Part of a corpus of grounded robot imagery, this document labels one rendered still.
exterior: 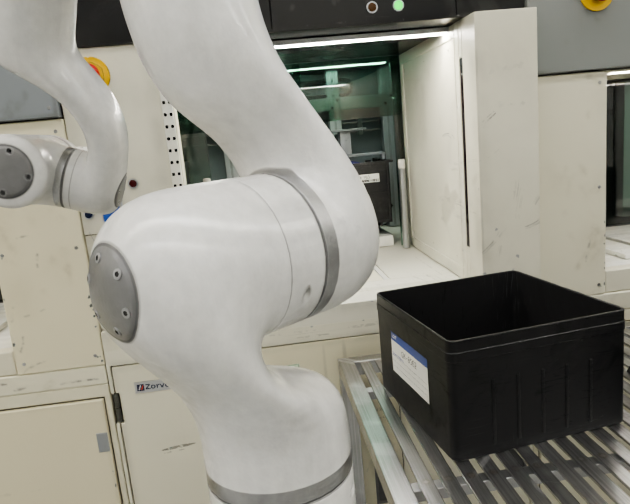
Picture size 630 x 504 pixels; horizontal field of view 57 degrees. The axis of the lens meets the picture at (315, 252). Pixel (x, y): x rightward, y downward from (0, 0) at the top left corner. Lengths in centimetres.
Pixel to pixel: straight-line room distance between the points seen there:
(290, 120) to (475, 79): 75
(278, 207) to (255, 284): 6
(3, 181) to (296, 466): 47
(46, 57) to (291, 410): 47
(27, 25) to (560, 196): 100
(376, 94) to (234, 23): 125
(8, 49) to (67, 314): 64
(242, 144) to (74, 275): 78
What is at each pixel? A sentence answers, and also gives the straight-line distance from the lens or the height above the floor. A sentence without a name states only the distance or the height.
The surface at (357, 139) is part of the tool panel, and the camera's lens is 206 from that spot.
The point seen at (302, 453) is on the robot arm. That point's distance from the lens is 44.
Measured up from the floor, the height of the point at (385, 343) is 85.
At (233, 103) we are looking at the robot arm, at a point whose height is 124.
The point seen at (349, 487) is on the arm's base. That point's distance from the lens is 50.
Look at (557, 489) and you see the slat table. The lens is 82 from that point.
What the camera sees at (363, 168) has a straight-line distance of 168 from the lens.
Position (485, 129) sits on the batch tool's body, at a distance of 117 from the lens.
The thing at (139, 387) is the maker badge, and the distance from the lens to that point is 125.
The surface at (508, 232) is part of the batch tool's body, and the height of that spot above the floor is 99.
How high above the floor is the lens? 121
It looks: 11 degrees down
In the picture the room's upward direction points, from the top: 5 degrees counter-clockwise
